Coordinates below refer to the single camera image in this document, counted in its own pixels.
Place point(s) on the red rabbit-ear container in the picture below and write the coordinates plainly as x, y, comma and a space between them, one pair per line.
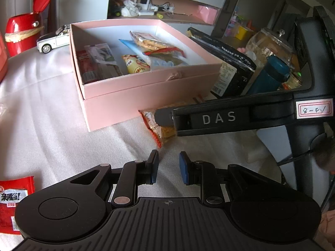
23, 31

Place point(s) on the white tablecloth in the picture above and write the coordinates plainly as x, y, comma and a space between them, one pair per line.
44, 134

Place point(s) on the white toy car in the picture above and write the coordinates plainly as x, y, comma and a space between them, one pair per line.
53, 40

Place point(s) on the large rice cracker packet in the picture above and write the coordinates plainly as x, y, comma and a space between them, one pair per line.
153, 45

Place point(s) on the red snack sachet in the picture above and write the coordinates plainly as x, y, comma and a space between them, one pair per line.
13, 192

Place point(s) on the pink cardboard box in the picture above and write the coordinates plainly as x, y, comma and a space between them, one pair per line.
118, 99

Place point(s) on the black snack bag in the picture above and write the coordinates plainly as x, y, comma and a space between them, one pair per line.
236, 70

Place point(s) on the pink toy carrier basket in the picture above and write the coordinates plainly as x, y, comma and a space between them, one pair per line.
3, 59

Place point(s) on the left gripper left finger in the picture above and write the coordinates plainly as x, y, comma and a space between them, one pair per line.
132, 175

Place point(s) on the yellow snack packet in box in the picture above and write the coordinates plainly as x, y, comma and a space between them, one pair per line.
135, 64

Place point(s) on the small orange cracker packet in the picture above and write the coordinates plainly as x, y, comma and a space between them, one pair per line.
160, 134

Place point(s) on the grey pink shelf unit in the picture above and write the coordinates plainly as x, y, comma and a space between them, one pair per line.
167, 0

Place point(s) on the glass jar with lid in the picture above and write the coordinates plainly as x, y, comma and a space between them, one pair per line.
267, 43

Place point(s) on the teal thermos bottle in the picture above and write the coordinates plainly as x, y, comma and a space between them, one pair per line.
274, 73

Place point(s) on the blue snack packet in box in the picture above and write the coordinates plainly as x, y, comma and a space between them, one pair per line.
137, 50

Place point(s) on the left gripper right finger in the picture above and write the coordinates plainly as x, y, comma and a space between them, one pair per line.
203, 174

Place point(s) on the clear blue-label snack packet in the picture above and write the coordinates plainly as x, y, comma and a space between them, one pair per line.
103, 60

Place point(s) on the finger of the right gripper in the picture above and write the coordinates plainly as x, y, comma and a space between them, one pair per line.
251, 112

